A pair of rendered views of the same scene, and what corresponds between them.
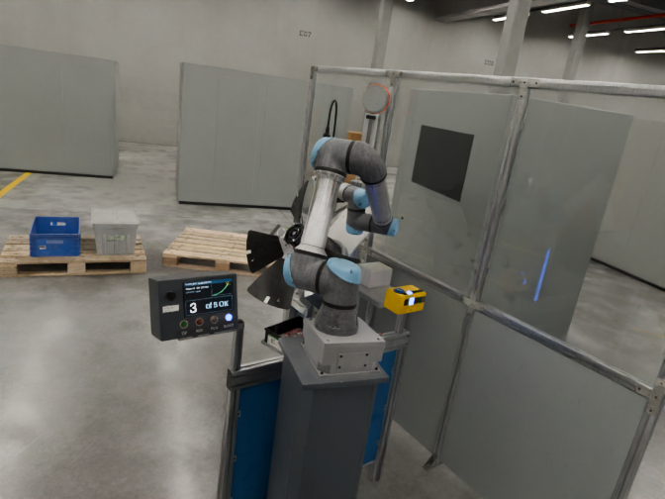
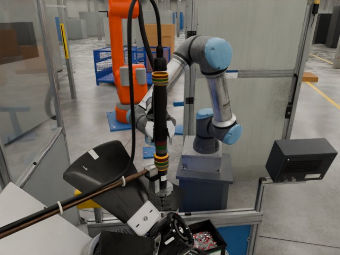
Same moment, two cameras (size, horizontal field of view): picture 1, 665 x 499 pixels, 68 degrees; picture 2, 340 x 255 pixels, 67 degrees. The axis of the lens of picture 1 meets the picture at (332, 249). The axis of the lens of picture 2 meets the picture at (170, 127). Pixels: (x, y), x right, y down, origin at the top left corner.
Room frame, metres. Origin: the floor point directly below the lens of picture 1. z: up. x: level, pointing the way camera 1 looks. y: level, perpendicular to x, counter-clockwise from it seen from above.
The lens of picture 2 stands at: (2.74, 0.47, 1.80)
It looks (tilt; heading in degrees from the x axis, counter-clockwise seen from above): 23 degrees down; 212
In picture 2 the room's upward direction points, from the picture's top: straight up
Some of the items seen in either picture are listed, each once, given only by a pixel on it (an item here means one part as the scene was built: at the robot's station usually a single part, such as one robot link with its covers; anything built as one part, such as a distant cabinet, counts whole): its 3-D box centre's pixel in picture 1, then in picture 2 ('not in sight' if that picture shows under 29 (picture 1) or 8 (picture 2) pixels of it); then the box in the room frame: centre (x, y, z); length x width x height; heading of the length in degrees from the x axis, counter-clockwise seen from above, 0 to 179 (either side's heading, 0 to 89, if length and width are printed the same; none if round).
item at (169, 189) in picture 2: not in sight; (159, 177); (2.20, 0.09, 1.35); 0.09 x 0.07 x 0.10; 163
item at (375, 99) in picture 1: (375, 99); not in sight; (2.87, -0.12, 1.88); 0.16 x 0.07 x 0.16; 73
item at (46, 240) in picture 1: (56, 236); not in sight; (4.38, 2.62, 0.25); 0.60 x 0.41 x 0.22; 28
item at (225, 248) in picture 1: (230, 250); not in sight; (5.18, 1.14, 0.07); 1.20 x 1.00 x 0.15; 95
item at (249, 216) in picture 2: (328, 355); (177, 221); (1.84, -0.05, 0.82); 0.90 x 0.04 x 0.08; 128
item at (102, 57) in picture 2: not in sight; (117, 65); (-2.99, -4.96, 0.49); 1.27 x 0.88 x 0.98; 21
